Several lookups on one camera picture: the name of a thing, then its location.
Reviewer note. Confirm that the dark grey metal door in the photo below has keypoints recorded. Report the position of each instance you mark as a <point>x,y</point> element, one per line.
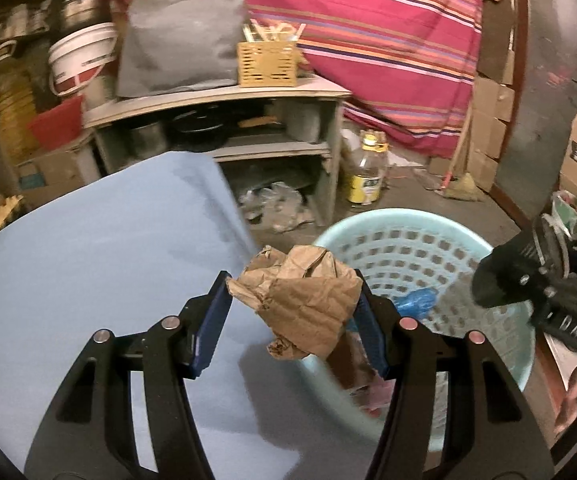
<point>543,85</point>

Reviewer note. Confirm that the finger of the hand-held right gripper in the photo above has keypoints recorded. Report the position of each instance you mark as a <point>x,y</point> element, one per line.
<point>501,280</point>

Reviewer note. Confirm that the red plastic tub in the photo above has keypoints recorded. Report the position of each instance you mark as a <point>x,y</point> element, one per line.
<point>58,122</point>

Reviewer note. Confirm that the straw broom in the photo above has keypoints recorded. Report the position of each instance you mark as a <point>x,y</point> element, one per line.
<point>463,187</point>

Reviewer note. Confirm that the large steel pot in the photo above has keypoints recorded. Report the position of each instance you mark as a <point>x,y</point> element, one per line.
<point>86,5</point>

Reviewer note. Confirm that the teal plastic basket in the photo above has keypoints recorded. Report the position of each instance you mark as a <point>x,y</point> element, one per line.
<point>418,240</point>

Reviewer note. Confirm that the small steel pot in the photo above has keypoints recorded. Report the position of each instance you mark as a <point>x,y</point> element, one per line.
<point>148,140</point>

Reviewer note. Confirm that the blue crinkled wrapper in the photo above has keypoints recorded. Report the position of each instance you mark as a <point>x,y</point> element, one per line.
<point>416,302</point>

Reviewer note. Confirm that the stack of yellow crates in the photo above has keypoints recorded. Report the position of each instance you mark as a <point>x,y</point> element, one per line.
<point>18,110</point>

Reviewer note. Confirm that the bundle of pale sticks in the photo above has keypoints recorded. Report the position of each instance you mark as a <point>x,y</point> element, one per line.
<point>273,32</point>

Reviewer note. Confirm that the white plastic bucket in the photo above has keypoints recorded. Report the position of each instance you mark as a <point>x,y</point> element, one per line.
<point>81,60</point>

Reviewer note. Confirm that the red striped blanket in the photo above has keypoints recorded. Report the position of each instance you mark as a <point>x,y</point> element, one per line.
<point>368,25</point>

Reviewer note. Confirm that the black pan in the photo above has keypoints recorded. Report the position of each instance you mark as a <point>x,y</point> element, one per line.
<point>198,130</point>

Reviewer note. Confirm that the grey cloth cover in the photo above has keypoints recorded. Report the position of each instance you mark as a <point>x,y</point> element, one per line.
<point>178,45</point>

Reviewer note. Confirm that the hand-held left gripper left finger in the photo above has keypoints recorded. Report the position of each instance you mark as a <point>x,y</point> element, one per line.
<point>213,320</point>

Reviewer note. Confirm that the cooking oil bottle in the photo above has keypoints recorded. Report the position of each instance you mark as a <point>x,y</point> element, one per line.
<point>366,175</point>

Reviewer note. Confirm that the grey shelf cabinet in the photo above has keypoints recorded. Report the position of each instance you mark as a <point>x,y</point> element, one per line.
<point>218,97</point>

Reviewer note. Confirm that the stack of cardboard boxes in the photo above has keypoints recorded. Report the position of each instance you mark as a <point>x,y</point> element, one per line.
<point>488,100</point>

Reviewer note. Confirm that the yellow slotted basket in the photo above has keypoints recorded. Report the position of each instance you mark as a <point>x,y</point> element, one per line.
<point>268,65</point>

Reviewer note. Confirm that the clear plastic bags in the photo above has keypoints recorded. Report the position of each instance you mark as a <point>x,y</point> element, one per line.
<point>278,207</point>

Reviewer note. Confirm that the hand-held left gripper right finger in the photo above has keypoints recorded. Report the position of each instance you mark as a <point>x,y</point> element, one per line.
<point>368,332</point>

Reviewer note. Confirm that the brown cardboard box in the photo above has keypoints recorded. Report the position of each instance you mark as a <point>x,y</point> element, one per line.
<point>53,175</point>

